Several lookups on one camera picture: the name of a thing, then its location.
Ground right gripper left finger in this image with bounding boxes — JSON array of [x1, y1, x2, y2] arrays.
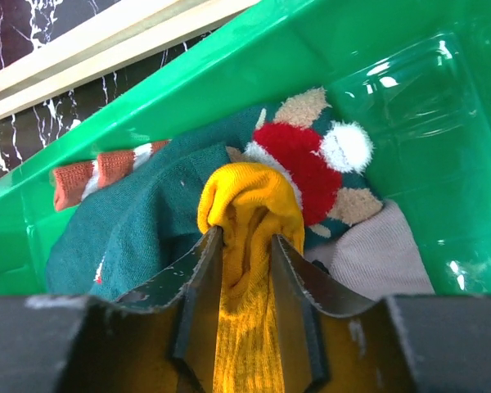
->
[[0, 228, 223, 392]]

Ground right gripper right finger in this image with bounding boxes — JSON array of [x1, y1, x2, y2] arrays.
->
[[272, 235, 491, 392]]

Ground dark teal sock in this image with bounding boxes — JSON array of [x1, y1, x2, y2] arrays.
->
[[46, 104, 274, 301]]

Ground santa character sock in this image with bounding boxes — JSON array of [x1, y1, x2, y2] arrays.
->
[[232, 87, 383, 248]]

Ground grey black sock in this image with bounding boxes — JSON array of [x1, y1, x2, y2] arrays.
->
[[304, 200, 435, 300]]

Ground brown orange striped sock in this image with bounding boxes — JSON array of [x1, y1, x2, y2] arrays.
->
[[52, 140, 169, 211]]

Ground green plastic basket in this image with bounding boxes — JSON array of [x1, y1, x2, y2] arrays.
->
[[0, 1, 491, 295]]

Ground wooden clothes rack frame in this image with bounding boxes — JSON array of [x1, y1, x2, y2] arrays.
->
[[0, 1, 254, 119]]

